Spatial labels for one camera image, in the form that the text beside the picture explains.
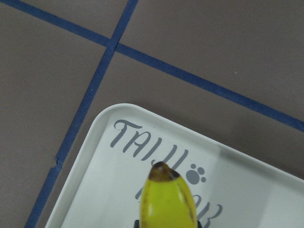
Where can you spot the white bear tray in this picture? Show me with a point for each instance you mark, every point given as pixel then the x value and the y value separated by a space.
pixel 231 189

